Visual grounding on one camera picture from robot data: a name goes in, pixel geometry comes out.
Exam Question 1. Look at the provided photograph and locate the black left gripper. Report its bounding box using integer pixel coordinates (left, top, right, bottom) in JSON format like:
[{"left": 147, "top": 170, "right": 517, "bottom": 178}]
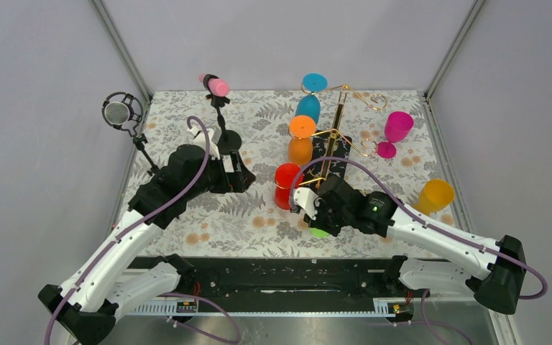
[{"left": 185, "top": 149, "right": 255, "bottom": 201}]

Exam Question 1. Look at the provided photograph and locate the green plastic wine glass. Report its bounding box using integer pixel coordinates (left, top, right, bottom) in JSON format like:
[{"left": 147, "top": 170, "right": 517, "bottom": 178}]
[{"left": 309, "top": 228, "right": 330, "bottom": 238}]

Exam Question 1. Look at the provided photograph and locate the red plastic wine glass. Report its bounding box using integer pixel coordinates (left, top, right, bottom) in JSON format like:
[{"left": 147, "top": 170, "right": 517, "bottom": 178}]
[{"left": 274, "top": 162, "right": 303, "bottom": 211}]

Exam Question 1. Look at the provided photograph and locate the orange plastic wine glass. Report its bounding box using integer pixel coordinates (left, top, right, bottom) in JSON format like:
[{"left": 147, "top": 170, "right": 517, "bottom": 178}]
[{"left": 287, "top": 115, "right": 316, "bottom": 165}]

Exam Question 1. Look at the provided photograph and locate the blue plastic wine glass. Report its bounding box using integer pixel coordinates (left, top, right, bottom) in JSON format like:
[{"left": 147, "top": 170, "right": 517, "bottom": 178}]
[{"left": 295, "top": 73, "right": 328, "bottom": 124}]

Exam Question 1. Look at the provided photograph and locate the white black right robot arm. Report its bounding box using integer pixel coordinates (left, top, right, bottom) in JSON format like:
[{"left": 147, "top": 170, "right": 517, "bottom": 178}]
[{"left": 291, "top": 175, "right": 526, "bottom": 315}]

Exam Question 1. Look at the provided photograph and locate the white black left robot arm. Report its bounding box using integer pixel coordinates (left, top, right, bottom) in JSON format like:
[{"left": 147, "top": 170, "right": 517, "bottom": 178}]
[{"left": 38, "top": 144, "right": 255, "bottom": 344}]

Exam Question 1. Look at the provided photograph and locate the yellow plastic wine glass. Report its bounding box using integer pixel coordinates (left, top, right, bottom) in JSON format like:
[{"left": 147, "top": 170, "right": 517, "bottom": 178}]
[{"left": 413, "top": 179, "right": 455, "bottom": 215}]

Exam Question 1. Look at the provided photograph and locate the magenta plastic wine glass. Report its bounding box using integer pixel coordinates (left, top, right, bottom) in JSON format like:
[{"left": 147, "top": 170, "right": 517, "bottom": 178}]
[{"left": 377, "top": 111, "right": 414, "bottom": 159}]

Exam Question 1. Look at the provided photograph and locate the pink microphone on black stand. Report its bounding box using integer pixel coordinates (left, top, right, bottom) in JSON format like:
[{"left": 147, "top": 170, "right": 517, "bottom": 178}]
[{"left": 198, "top": 73, "right": 242, "bottom": 154}]

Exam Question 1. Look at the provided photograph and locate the floral patterned table cloth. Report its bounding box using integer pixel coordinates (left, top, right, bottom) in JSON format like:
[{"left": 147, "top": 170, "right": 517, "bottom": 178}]
[{"left": 142, "top": 91, "right": 442, "bottom": 258}]

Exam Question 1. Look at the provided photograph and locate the grey studio microphone on stand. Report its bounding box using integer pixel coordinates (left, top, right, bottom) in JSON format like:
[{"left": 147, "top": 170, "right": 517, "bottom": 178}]
[{"left": 101, "top": 91, "right": 159, "bottom": 176}]

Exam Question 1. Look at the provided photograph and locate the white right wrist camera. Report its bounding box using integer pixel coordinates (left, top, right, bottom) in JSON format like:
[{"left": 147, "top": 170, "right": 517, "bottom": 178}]
[{"left": 292, "top": 187, "right": 318, "bottom": 220}]

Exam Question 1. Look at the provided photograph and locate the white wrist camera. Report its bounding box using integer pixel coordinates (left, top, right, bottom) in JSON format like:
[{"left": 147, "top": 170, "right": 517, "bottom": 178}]
[
  {"left": 292, "top": 187, "right": 318, "bottom": 220},
  {"left": 193, "top": 128, "right": 221, "bottom": 160}
]

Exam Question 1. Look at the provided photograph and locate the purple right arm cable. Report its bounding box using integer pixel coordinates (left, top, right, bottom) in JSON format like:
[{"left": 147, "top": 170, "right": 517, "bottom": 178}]
[{"left": 288, "top": 156, "right": 549, "bottom": 301}]

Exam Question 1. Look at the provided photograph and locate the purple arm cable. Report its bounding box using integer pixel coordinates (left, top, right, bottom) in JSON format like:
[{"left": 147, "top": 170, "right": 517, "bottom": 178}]
[
  {"left": 43, "top": 115, "right": 211, "bottom": 345},
  {"left": 288, "top": 156, "right": 549, "bottom": 301}
]

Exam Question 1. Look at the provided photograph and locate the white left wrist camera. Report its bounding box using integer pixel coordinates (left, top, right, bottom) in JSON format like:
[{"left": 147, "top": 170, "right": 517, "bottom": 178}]
[{"left": 193, "top": 128, "right": 221, "bottom": 160}]

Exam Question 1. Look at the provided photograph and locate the gold wire wine glass rack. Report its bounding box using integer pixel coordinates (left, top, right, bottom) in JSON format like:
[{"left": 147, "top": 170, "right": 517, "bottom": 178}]
[{"left": 300, "top": 84, "right": 389, "bottom": 164}]

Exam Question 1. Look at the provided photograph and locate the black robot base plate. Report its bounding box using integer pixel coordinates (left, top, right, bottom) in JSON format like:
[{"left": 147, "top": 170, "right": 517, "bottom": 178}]
[{"left": 148, "top": 256, "right": 441, "bottom": 314}]

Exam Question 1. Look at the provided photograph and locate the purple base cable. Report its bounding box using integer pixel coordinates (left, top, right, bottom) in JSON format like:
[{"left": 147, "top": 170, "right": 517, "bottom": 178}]
[{"left": 159, "top": 293, "right": 242, "bottom": 345}]

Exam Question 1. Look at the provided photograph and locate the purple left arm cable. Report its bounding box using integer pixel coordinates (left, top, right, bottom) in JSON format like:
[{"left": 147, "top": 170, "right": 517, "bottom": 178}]
[{"left": 43, "top": 115, "right": 211, "bottom": 345}]

